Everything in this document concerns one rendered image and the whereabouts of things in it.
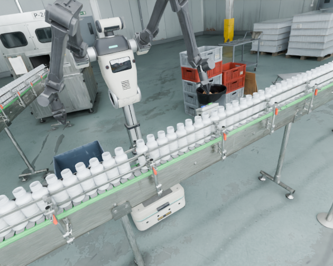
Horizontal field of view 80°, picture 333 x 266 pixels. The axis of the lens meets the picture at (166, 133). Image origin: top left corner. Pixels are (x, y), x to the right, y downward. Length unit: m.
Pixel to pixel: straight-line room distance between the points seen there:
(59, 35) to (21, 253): 0.92
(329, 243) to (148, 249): 1.43
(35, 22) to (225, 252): 4.38
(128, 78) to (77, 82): 3.13
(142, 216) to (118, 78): 1.15
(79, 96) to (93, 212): 3.76
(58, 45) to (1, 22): 3.68
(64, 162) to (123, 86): 0.68
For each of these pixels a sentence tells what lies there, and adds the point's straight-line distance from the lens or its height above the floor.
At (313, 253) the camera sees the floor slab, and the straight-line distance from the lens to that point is 2.08.
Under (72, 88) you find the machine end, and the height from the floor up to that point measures 0.62.
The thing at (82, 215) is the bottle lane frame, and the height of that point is 0.94.
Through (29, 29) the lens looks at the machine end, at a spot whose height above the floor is 1.75.
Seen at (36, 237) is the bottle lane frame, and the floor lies 0.95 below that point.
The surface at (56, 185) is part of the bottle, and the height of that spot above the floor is 1.13.
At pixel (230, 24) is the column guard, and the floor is 0.89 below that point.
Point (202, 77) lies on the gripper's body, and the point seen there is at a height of 1.30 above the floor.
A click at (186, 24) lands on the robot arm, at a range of 1.22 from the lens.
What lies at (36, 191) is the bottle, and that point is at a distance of 0.98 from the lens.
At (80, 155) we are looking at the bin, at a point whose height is 0.88.
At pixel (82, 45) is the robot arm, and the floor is 1.59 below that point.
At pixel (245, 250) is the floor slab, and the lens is 1.94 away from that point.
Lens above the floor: 1.68
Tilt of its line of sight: 31 degrees down
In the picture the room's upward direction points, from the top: 9 degrees counter-clockwise
